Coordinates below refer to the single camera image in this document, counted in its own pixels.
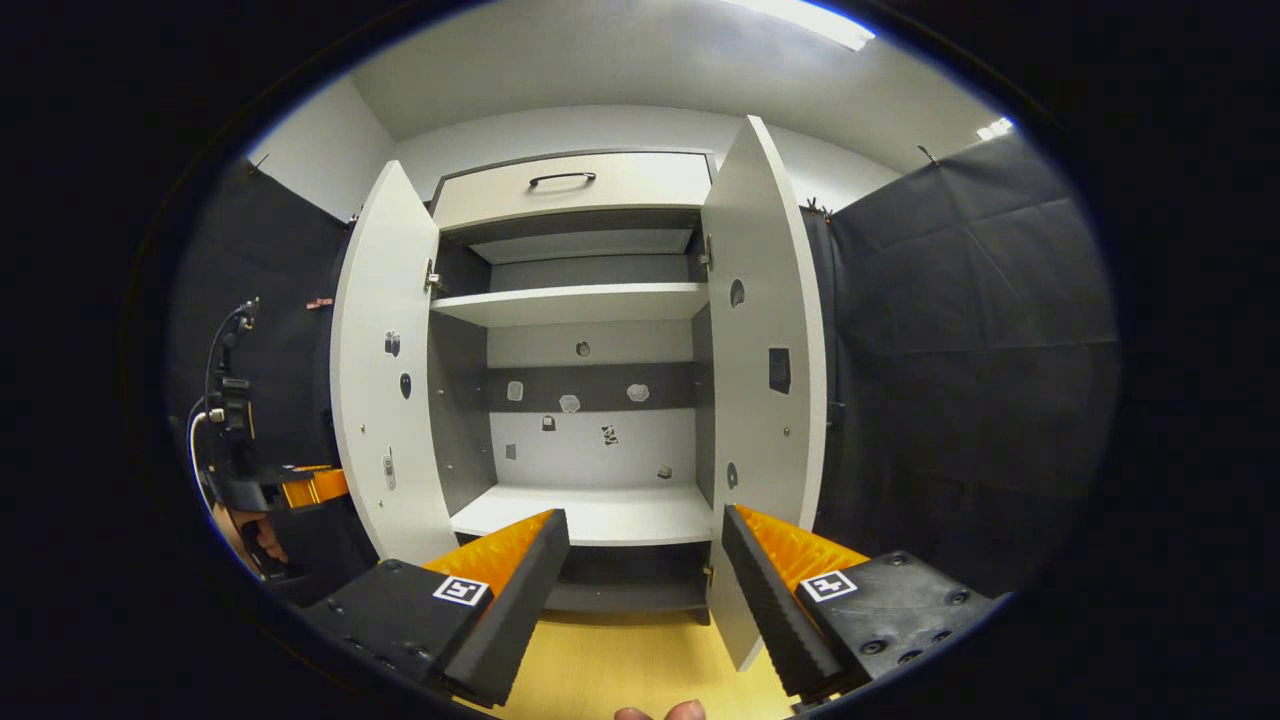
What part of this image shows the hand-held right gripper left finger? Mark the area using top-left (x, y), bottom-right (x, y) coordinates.
top-left (303, 508), bottom-right (571, 706)

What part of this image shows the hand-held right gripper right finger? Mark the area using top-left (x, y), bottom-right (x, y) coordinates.
top-left (720, 504), bottom-right (1001, 701)

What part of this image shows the grey double-door shoe cabinet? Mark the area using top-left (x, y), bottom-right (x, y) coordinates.
top-left (425, 150), bottom-right (721, 626)

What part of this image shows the beige cabinet door camera sticker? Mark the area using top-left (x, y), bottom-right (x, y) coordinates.
top-left (330, 160), bottom-right (461, 567)

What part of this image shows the beige cabinet door headphone sticker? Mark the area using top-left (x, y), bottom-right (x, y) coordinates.
top-left (700, 115), bottom-right (829, 673)

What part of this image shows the white cabinet shelf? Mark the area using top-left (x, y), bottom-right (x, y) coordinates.
top-left (432, 282), bottom-right (709, 328)
top-left (450, 484), bottom-right (716, 547)

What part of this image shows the beige cabinet drawer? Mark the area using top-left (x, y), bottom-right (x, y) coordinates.
top-left (432, 152), bottom-right (713, 233)

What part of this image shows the black backdrop cloth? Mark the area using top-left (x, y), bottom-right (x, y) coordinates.
top-left (165, 130), bottom-right (1121, 601)

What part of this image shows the white cable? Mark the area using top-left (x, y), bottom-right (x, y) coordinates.
top-left (187, 408), bottom-right (223, 521)

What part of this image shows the black cable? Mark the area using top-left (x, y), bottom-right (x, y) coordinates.
top-left (203, 297), bottom-right (263, 411)

